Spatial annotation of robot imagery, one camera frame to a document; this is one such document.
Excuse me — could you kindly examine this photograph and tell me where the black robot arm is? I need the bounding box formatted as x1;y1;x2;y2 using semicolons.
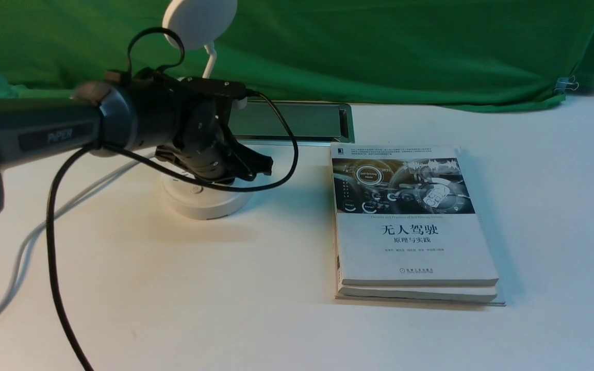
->
0;68;273;212

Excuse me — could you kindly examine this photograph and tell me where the white upper book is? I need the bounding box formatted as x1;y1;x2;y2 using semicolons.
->
330;143;499;286

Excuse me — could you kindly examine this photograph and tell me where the white book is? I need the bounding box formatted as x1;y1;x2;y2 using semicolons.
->
330;143;499;286
333;246;506;306

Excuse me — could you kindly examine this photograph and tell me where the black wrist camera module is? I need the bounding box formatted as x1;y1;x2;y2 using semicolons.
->
179;77;248;110

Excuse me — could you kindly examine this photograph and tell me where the white lamp power cable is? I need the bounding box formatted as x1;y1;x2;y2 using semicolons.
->
0;150;156;347

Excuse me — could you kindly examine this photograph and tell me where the metal desk cable tray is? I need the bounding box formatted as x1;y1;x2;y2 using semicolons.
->
229;99;355;145

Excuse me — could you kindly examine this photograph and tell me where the white desk lamp with sockets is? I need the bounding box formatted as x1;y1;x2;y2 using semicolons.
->
161;0;254;221

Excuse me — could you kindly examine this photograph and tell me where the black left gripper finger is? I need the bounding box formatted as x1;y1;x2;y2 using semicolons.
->
225;137;273;182

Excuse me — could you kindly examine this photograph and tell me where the metal binder clip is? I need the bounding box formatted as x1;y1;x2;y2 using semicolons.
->
553;75;580;94

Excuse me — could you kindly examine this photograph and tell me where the white lower book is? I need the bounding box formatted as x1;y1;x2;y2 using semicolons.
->
333;246;506;306

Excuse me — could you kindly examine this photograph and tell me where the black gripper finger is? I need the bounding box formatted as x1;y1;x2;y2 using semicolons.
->
213;174;237;187

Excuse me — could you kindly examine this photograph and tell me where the green backdrop cloth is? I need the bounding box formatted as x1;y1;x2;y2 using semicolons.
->
0;1;594;112

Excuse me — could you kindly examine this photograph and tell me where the black camera cable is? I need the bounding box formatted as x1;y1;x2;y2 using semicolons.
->
46;27;300;371

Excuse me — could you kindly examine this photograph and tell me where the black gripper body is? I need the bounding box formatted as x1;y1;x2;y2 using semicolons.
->
155;98;229;182

